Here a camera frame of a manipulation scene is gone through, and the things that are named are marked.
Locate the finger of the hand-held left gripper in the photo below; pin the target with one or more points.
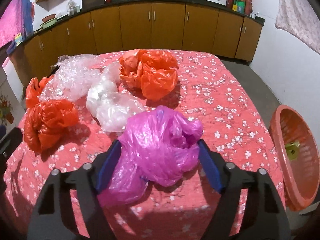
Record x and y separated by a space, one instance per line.
10 141

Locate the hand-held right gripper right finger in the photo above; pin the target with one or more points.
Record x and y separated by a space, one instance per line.
211 170

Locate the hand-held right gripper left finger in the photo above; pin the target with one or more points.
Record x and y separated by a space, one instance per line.
107 170

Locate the red plastic bag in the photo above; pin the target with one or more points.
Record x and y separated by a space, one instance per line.
152 75
50 122
35 91

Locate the pink plastic bag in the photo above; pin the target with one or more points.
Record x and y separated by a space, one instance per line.
157 152

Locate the clear plastic bag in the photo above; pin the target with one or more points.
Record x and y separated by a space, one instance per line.
115 115
102 92

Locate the olive paw print bag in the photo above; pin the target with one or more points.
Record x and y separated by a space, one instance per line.
293 150

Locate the clear bubble wrap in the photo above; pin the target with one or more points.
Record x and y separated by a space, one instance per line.
72 77

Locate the orange plastic basket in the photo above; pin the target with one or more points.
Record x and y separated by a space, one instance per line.
302 180

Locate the red floral quilt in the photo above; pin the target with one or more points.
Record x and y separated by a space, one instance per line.
220 100

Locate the pink hanging cloth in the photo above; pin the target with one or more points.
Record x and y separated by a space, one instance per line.
12 17

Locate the red basin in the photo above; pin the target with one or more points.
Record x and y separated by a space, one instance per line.
48 18

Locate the glass jar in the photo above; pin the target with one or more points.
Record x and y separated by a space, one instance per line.
73 8

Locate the wooden base cabinets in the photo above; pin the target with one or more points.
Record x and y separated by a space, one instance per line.
162 27

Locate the white cup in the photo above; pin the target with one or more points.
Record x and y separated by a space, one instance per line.
254 15

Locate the green box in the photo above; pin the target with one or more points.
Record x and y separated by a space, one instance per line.
238 6

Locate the black kitchen countertop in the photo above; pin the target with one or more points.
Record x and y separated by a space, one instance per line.
200 1

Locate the white floral hanging cloth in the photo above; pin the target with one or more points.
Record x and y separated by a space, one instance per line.
300 17

